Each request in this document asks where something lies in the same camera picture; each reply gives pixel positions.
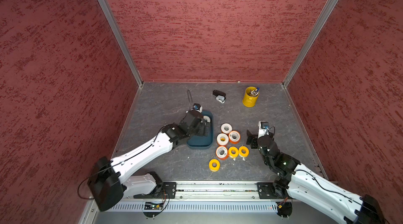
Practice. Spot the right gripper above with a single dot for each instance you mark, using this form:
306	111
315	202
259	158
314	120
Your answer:
253	138

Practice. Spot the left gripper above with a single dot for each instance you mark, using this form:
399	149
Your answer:
200	131

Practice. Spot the teal storage box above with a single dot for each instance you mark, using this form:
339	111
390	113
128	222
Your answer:
203	142

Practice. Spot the orange sealing tape roll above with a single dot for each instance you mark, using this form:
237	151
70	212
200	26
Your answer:
207	119
222	139
226	128
234	137
222	152

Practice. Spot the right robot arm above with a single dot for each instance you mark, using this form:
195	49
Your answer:
296	181

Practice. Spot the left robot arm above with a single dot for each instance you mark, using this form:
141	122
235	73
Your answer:
112	180

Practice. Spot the yellow tape roll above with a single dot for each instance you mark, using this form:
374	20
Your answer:
214	165
233	152
243	151

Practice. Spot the black white stapler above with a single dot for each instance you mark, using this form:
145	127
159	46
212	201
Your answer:
220	96

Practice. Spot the yellow pen cup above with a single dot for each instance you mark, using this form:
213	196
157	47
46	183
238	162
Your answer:
250	97

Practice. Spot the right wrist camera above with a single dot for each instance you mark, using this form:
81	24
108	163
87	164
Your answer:
263	128

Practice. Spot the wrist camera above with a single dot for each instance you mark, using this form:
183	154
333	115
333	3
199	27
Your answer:
263	128
197	107

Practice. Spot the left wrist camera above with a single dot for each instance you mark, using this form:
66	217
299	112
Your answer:
197	107

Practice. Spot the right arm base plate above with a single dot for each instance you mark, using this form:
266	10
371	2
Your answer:
266	191

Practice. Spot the aluminium front rail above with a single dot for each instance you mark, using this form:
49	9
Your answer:
185	190

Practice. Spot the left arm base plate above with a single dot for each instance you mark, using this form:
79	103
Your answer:
167	189

